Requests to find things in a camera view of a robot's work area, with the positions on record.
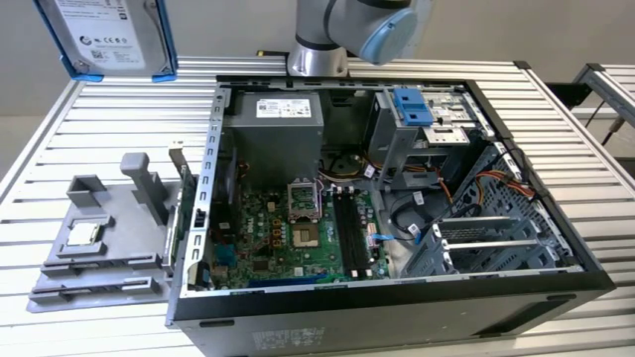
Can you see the grey parts rack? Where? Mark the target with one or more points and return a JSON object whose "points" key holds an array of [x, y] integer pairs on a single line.
{"points": [[119, 230]]}

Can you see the blue expansion slot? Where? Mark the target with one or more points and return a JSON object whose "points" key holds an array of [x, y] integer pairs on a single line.
{"points": [[287, 282]]}

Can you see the small yellow black plug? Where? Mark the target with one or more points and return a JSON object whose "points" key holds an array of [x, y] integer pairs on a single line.
{"points": [[262, 53]]}

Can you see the grey power supply unit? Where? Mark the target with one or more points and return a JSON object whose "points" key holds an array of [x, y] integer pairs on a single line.
{"points": [[278, 148]]}

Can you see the black case fan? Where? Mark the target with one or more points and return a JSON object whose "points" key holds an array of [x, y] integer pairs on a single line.
{"points": [[230, 193]]}

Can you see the black RAM slot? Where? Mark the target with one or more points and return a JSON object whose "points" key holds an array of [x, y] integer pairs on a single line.
{"points": [[349, 232], [362, 232], [342, 232], [355, 232]]}

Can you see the aluminium frame rail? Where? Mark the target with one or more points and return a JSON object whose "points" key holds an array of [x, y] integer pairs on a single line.
{"points": [[602, 80]]}

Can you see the grey drive cage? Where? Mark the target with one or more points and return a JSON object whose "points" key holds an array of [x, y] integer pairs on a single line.
{"points": [[397, 156]]}

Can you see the metal locking lever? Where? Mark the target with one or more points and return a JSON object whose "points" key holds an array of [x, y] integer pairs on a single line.
{"points": [[325, 189]]}

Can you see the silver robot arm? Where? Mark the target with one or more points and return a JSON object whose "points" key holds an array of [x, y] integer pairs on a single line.
{"points": [[318, 56]]}

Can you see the black PC case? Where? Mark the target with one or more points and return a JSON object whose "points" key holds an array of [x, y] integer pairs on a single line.
{"points": [[347, 327]]}

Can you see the grey disk bay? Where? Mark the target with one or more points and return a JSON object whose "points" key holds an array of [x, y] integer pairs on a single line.
{"points": [[491, 245]]}

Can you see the CPU socket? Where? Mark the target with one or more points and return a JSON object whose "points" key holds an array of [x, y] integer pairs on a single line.
{"points": [[307, 238]]}

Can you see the hard disk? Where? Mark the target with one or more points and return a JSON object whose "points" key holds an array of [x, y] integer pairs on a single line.
{"points": [[110, 33]]}

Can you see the black frame bracket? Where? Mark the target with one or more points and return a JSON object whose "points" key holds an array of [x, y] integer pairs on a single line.
{"points": [[566, 94]]}

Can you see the blue plastic drive latch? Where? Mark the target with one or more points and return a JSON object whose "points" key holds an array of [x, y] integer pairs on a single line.
{"points": [[419, 117], [409, 98]]}

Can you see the green graphics card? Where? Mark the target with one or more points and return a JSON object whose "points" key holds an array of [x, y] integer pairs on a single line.
{"points": [[187, 208]]}

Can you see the silver CPU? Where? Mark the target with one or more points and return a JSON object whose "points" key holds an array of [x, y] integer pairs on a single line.
{"points": [[83, 234]]}

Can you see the green motherboard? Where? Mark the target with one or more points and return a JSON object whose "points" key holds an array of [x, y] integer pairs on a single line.
{"points": [[258, 253]]}

